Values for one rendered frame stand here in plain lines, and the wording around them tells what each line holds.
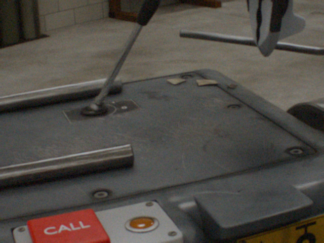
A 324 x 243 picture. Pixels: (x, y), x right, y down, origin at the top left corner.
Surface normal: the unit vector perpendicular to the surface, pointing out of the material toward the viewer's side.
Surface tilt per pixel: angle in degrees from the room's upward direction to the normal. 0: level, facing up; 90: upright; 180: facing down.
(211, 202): 0
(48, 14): 90
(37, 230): 0
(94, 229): 0
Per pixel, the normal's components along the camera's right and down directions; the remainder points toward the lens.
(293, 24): 0.33, 0.56
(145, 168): -0.07, -0.94
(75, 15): 0.59, 0.22
